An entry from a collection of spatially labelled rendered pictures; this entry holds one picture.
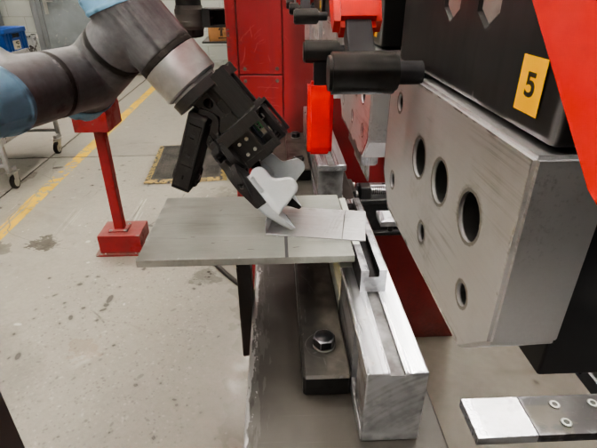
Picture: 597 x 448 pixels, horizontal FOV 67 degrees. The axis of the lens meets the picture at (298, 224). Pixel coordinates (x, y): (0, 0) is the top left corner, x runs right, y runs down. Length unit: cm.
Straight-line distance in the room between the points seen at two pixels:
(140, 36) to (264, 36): 87
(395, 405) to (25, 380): 169
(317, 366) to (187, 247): 21
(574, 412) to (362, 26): 32
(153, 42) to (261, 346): 39
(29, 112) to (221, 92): 20
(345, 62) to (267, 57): 122
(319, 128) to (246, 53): 103
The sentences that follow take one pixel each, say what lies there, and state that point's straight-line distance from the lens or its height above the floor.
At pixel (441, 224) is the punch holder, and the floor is 121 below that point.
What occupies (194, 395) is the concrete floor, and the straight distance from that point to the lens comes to 176.
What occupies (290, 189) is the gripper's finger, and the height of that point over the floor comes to 107.
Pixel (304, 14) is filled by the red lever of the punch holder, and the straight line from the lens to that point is 60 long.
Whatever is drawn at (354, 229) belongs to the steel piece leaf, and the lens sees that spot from 60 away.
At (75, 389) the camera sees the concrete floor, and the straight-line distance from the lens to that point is 191.
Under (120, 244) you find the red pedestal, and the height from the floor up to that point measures 7.
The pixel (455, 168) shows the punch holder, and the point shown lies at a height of 123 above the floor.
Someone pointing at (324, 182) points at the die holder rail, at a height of 93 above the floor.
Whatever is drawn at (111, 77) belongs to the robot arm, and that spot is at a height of 119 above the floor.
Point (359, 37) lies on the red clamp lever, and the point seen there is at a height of 127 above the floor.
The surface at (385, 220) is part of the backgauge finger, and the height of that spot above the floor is 101.
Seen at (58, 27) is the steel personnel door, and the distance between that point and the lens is 830.
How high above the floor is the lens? 129
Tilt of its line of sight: 28 degrees down
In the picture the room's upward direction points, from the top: straight up
